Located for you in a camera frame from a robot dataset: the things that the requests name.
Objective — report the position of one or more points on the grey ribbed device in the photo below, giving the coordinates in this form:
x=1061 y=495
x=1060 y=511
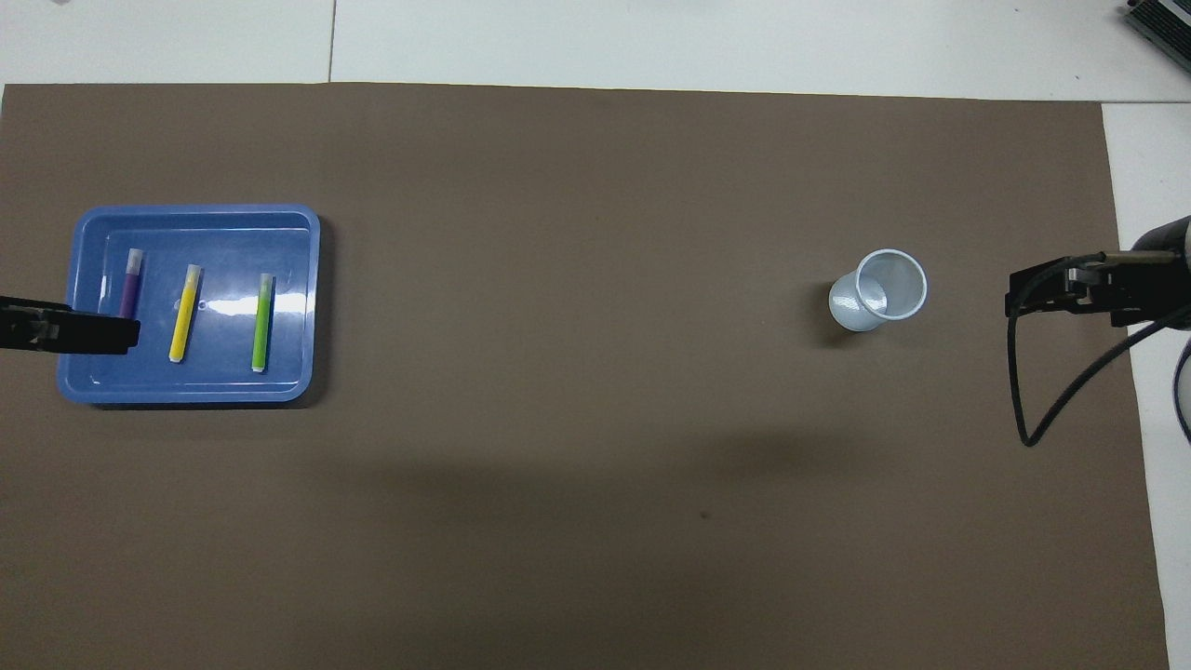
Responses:
x=1163 y=23

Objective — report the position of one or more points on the yellow marker pen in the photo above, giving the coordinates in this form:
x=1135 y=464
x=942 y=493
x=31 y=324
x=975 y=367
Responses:
x=185 y=316

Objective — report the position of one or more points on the purple marker pen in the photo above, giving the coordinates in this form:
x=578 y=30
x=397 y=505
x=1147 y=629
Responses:
x=129 y=288

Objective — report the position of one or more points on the green marker pen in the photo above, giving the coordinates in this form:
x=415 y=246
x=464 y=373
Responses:
x=262 y=326

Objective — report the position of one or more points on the blue plastic tray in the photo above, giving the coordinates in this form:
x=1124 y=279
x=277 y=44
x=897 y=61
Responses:
x=223 y=372

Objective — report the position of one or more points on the translucent plastic cup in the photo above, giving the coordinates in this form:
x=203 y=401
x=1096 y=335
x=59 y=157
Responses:
x=851 y=307

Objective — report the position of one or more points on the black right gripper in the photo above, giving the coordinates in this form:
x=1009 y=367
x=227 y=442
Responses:
x=1158 y=279

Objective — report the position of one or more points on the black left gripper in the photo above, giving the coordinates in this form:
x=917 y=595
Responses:
x=7 y=323

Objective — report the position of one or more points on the brown paper table mat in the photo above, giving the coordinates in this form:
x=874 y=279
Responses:
x=577 y=279

